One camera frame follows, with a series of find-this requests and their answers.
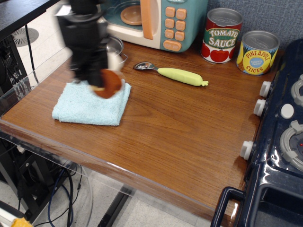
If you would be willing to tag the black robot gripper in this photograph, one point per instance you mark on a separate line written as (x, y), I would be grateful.
(87, 39)

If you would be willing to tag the brown plush mushroom toy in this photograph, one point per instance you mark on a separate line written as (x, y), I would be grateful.
(113, 83)

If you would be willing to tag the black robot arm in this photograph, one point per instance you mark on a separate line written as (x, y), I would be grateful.
(82, 7)

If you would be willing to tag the light blue folded napkin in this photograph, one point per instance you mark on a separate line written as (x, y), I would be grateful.
(78, 104)

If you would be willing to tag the small stainless steel pot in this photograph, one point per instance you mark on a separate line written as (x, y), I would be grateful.
(115, 56)

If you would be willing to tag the orange toy plate in microwave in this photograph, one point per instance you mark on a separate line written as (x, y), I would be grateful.
(132, 15)

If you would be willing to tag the black desk at left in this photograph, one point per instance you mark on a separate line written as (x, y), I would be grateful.
(14, 14)

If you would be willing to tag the toy microwave teal and cream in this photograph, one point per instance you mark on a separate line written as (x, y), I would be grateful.
(169, 25)

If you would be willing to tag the black table leg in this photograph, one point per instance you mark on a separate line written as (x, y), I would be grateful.
(116, 206)

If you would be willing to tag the tomato sauce toy can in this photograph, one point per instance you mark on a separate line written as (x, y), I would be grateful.
(221, 33)

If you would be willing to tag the pineapple slices toy can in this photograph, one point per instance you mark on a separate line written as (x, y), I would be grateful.
(257, 52)

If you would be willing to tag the white stove knob middle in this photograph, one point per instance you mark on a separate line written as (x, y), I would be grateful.
(259, 107)

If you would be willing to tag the white stove knob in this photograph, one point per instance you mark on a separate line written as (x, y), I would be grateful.
(259, 107)
(264, 90)
(246, 149)

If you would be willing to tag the white stove knob lower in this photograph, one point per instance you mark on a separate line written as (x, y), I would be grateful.
(246, 149)

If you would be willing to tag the white stove knob upper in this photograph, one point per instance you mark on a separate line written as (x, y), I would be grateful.
(264, 90)

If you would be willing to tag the dark blue toy stove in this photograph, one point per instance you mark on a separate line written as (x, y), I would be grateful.
(273, 192)

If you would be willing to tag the spoon with yellow-green handle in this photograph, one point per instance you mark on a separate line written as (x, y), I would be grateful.
(174, 74)

